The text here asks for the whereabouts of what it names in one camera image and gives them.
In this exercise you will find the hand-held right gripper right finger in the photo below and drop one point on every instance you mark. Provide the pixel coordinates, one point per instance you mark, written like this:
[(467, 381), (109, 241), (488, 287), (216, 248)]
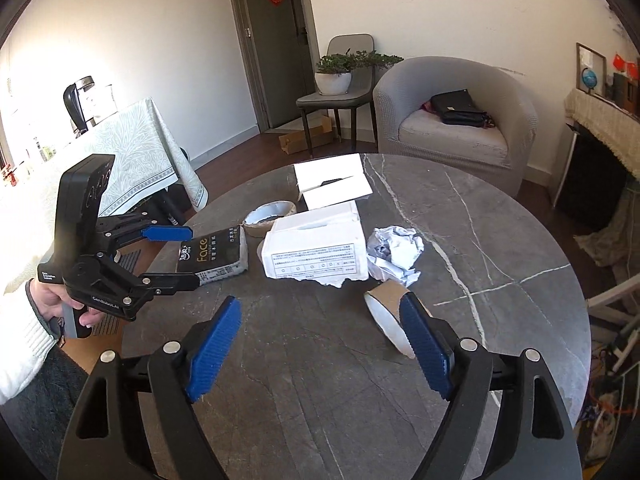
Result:
[(425, 350)]

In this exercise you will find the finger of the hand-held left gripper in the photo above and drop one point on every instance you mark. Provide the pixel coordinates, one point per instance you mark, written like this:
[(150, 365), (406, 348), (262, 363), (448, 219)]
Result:
[(172, 282), (167, 233)]

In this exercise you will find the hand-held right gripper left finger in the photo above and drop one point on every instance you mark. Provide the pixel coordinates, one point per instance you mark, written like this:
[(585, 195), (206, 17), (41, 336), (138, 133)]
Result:
[(215, 350)]

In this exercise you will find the black tissue pack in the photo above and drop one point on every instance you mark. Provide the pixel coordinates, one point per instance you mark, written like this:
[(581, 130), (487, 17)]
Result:
[(215, 255)]

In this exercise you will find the white cardboard box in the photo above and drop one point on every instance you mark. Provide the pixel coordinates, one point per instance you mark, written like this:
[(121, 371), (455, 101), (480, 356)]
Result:
[(315, 245)]

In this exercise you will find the person's left forearm white sleeve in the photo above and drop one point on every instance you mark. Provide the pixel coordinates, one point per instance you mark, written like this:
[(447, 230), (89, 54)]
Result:
[(20, 355)]

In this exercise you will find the person's left hand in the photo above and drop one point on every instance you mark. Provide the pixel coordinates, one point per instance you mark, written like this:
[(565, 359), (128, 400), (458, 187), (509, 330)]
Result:
[(46, 300)]

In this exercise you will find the pale green patterned tablecloth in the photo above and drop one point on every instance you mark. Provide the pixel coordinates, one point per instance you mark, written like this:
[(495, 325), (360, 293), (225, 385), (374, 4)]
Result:
[(135, 145)]

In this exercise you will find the black office chair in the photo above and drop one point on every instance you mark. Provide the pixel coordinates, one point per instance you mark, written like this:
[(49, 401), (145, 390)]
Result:
[(72, 105)]

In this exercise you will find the round grey marble table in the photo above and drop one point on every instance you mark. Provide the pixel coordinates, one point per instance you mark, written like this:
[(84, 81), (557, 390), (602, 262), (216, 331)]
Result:
[(325, 385)]

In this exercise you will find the brown cardboard box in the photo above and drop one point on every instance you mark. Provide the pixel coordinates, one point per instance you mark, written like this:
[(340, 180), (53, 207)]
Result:
[(300, 140)]

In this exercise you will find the person's dark grey clothing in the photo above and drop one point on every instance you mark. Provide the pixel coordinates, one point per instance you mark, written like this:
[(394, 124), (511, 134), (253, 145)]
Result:
[(40, 400)]

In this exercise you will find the white metal rack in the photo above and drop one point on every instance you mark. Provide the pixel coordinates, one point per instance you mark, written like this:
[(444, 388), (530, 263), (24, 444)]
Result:
[(617, 300)]

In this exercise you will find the grey door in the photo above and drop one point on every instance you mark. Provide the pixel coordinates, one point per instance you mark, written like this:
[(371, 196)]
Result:
[(280, 60)]

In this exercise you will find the grey armchair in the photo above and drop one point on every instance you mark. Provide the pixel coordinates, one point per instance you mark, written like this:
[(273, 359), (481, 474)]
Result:
[(450, 137)]

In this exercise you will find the cream fringed woven cloth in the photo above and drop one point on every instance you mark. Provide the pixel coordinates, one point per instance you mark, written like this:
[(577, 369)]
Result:
[(615, 240)]

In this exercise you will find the potted plant white pot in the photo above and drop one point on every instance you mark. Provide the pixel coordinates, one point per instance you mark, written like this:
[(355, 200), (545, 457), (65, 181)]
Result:
[(332, 82)]

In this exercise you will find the black cabinet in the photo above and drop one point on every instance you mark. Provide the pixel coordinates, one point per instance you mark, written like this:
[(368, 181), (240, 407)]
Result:
[(595, 185)]

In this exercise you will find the white rod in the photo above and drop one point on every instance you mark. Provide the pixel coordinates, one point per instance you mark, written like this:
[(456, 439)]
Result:
[(571, 160)]

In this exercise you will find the pink cloth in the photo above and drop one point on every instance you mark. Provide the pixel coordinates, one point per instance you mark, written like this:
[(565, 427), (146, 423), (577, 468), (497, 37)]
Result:
[(427, 106)]

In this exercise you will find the black leather bag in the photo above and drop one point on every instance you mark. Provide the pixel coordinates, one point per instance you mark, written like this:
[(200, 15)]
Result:
[(457, 105)]

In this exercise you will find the grey dining chair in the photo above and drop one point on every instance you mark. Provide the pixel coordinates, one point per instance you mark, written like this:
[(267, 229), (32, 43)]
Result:
[(350, 45)]

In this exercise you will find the cream lace cabinet cloth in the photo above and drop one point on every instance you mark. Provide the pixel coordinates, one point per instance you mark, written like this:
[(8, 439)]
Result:
[(605, 115)]

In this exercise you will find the small blue globe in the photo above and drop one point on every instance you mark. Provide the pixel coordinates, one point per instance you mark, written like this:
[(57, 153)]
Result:
[(589, 79)]

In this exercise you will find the framed picture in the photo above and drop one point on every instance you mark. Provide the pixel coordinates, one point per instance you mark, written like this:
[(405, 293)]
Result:
[(592, 57)]

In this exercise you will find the small red flags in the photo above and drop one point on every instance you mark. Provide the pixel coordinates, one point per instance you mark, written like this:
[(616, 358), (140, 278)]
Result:
[(625, 62)]

